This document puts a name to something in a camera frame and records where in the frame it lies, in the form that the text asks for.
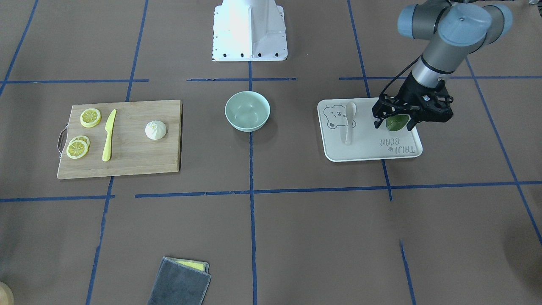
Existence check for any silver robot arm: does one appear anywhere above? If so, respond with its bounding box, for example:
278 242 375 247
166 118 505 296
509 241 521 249
372 0 514 131

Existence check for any mint green bowl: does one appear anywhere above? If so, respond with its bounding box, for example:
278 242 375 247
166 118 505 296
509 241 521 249
224 91 271 133

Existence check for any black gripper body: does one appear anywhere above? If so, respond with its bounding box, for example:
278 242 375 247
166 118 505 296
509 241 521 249
372 73 454 123

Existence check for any white ceramic spoon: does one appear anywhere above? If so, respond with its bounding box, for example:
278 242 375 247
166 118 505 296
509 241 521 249
345 102 357 145

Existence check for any bamboo cutting board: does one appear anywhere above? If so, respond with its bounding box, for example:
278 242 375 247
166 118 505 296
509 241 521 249
57 100 182 180

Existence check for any yellow plastic knife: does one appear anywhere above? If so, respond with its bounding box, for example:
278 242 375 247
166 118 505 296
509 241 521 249
101 109 117 162

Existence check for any green lime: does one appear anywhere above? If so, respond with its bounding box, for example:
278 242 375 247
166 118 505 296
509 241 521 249
385 114 410 132

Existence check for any lemon slice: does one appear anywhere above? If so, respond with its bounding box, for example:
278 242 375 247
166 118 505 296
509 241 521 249
69 135 91 146
66 140 89 159
80 108 102 128

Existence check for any white steamed bun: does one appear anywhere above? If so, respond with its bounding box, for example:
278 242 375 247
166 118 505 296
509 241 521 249
144 120 168 140

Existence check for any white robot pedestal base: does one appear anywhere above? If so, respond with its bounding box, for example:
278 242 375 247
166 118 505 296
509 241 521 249
212 0 288 62

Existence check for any white bear tray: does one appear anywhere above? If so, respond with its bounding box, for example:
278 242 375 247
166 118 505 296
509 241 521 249
317 98 423 162

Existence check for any grey yellow sponge cloth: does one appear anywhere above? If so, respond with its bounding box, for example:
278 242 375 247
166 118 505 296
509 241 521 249
147 256 212 305

